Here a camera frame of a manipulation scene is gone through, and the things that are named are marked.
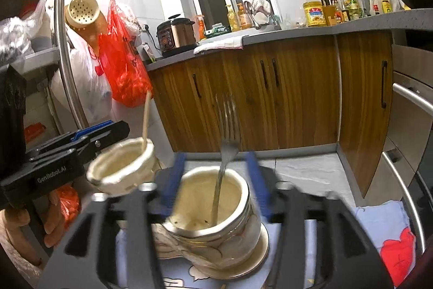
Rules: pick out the person's left hand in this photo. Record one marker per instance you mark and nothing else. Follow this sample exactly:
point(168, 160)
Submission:
point(52, 218)

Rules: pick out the row of condiment bottles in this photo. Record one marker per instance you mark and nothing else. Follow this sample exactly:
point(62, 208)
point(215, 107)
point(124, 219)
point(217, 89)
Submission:
point(358, 8)

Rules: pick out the steel fork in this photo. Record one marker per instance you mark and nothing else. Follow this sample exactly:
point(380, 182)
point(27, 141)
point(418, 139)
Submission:
point(224, 150)

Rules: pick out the white dish cloth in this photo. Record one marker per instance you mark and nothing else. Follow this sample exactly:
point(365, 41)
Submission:
point(220, 45)

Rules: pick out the curved steel bar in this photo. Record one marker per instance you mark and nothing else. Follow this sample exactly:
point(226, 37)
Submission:
point(64, 38)

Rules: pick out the yellow lidded canister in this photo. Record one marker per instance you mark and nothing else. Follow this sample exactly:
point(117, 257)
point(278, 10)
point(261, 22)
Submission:
point(314, 14)

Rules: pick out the white rag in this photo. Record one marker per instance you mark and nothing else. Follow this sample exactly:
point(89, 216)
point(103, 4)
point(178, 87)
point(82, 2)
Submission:
point(258, 3)

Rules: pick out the grey kitchen countertop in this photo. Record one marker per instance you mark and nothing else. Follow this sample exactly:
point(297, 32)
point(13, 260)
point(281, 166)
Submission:
point(355, 23)

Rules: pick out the orange cooking oil bottle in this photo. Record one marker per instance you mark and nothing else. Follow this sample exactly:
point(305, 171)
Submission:
point(244, 18)

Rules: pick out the red plastic bag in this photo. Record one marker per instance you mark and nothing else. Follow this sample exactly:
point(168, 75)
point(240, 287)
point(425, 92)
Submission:
point(123, 72)

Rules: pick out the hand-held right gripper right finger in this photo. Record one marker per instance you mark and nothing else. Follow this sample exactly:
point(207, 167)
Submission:
point(258, 184)

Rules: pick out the knife block with scissors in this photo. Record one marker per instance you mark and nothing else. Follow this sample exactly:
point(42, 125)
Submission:
point(328, 9)

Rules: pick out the clear plastic bag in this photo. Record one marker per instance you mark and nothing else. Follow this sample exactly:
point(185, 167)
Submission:
point(17, 31)

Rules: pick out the orange plastic bag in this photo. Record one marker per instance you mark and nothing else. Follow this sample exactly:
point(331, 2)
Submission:
point(69, 204)

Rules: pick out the yellow plastic colander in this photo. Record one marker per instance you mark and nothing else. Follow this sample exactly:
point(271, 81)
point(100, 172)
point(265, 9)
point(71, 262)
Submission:
point(81, 13)

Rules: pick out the wooden kitchen cabinet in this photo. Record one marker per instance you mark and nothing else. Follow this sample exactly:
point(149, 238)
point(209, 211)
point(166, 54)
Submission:
point(304, 89)

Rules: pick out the orange spray bottle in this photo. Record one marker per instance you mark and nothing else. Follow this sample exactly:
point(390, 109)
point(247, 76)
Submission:
point(201, 28)

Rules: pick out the white plastic bag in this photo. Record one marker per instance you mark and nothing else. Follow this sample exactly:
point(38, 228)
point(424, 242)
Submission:
point(83, 86)

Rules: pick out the green box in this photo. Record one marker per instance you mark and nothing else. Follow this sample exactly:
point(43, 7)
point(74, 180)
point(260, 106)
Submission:
point(218, 31)

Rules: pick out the person's left forearm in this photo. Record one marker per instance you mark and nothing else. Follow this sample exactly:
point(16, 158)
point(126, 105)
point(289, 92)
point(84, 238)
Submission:
point(17, 258)

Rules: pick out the blue cartoon printed cloth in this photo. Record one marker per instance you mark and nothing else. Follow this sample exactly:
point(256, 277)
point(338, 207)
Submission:
point(372, 228)

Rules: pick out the cream ceramic saucer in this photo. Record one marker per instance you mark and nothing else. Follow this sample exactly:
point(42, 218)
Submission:
point(260, 251)

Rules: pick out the steel kitchen faucet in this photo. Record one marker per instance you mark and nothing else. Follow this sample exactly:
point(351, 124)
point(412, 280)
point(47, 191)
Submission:
point(252, 13)

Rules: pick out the black copper rice cooker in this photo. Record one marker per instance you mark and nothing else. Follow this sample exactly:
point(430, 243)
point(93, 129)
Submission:
point(176, 35)

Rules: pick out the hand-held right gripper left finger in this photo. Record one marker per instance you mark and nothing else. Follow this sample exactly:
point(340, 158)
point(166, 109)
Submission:
point(173, 184)

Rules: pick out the stainless steel oven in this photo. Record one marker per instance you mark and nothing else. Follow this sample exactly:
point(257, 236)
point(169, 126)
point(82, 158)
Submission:
point(406, 126)

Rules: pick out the yellow cooking oil bottle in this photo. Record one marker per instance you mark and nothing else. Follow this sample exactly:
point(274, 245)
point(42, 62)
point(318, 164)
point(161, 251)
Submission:
point(232, 20)

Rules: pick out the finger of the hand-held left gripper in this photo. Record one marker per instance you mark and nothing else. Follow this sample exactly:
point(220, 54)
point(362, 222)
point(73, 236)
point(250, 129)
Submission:
point(93, 130)
point(111, 136)

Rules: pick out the wooden chopstick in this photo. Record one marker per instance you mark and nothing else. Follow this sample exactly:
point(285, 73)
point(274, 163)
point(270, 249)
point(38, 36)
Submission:
point(146, 119)

